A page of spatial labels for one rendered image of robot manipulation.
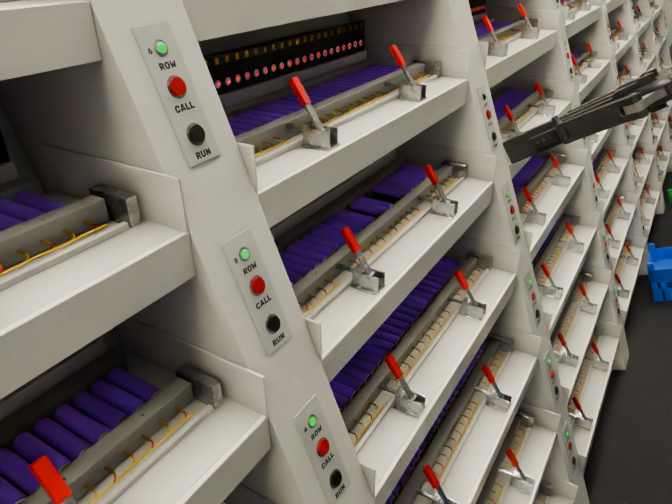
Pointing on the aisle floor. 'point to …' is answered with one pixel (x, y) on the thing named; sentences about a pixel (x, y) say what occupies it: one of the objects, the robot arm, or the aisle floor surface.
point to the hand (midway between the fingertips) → (534, 141)
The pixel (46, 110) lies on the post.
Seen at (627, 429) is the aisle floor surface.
